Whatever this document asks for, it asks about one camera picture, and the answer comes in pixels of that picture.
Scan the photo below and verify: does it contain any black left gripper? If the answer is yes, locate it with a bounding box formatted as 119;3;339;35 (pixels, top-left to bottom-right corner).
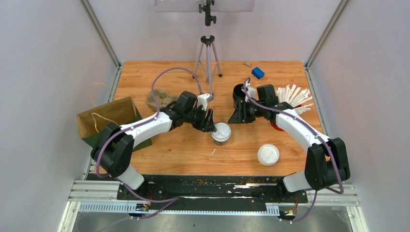
185;104;218;133

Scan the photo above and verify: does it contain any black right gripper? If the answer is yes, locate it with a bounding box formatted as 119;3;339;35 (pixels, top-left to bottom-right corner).
228;99;265;124

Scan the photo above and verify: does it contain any white single cup lid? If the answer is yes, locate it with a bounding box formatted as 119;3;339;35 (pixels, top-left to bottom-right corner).
211;122;232;139

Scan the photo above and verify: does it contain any brown coffee cup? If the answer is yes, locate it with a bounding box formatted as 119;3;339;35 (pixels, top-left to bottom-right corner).
213;138;228;145

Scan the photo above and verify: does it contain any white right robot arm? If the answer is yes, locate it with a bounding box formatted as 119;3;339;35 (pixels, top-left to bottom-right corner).
228;82;351;202

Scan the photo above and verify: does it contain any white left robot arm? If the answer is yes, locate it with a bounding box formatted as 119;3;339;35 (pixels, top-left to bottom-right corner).
90;91;216;200

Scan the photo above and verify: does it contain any black paper cup stack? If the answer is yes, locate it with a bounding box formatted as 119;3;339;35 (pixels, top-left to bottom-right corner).
233;84;249;109

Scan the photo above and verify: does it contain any red straw holder cup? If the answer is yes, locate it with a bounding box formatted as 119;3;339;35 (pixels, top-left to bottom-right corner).
270;122;284;131

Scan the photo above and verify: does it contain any white plastic lid stack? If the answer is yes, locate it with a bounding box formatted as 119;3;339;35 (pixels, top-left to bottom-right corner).
257;144;280;166

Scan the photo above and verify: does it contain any blue small block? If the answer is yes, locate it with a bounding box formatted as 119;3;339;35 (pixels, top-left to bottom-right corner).
251;67;265;80

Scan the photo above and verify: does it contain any grey pulp cup carrier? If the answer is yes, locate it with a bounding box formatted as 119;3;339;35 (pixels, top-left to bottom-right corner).
146;88;179;111

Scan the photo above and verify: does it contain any small tan block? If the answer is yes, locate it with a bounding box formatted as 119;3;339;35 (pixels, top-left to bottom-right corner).
243;61;253;67

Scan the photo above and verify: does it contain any white wrapped straws bundle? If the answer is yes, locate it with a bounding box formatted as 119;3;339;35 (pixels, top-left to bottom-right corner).
276;84;314;115

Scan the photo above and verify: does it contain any green paper bag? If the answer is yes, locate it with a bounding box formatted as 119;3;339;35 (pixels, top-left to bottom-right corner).
76;97;142;147

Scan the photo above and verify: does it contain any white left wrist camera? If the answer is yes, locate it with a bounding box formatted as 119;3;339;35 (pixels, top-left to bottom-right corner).
196;93;214;112

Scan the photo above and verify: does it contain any grey camera tripod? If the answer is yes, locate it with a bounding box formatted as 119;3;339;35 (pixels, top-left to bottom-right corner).
193;0;222;96

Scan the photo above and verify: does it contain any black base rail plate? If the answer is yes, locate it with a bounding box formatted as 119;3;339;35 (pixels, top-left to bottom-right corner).
69;174;359;216

